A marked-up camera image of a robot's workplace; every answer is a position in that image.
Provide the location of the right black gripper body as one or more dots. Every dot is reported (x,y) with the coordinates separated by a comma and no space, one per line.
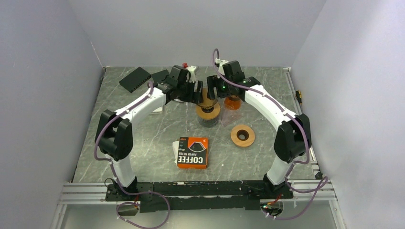
(224,89)

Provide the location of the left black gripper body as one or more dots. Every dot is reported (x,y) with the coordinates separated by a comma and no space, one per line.
(186,91)

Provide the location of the brown paper coffee filter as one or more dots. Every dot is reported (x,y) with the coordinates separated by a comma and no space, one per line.
(205,94)

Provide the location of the grey ribbed glass dripper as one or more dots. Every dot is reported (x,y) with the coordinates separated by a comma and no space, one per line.
(208,109)

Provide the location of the orange coffee filter box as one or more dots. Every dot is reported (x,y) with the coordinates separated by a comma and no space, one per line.
(191,152)

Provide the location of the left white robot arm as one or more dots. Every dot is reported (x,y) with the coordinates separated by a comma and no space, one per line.
(114,135)

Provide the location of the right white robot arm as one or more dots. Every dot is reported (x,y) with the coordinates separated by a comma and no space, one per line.
(293,137)

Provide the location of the black flat box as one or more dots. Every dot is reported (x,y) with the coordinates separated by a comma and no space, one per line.
(160,76)

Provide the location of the white square adapter box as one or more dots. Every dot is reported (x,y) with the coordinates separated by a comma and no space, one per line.
(158,110)

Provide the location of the orange glass carafe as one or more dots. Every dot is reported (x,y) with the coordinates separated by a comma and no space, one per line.
(232,102)

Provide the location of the yellow black screwdriver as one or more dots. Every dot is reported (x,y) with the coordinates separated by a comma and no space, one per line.
(298,96)

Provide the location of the black network switch box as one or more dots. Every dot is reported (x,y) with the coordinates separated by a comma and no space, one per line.
(135,79)

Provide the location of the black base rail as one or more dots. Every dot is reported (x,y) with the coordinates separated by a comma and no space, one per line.
(196,195)

